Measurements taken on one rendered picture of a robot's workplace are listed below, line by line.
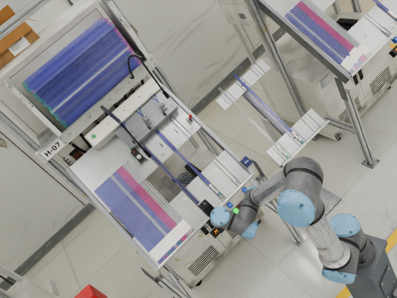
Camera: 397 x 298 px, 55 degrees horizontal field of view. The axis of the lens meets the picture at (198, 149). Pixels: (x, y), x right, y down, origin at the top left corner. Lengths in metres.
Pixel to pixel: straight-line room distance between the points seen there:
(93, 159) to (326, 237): 1.26
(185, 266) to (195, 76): 2.09
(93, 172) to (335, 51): 1.49
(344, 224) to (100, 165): 1.23
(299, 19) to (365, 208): 1.21
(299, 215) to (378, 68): 1.97
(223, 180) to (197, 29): 2.18
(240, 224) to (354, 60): 1.23
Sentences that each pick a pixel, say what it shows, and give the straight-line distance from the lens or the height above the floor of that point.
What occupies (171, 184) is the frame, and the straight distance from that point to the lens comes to 2.37.
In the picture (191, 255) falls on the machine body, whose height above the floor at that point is 0.29.
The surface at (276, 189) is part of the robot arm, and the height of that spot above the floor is 1.05.
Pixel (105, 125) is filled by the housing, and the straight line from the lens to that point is 2.06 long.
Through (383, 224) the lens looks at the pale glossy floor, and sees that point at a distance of 2.50.
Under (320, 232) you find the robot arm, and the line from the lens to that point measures 1.34.
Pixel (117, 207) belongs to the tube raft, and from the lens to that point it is 2.01.
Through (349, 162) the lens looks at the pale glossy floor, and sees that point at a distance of 2.83.
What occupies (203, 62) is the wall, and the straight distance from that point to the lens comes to 3.97.
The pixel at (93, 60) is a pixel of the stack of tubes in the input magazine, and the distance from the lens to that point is 1.94.
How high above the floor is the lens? 2.09
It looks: 35 degrees down
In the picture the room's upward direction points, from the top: 37 degrees counter-clockwise
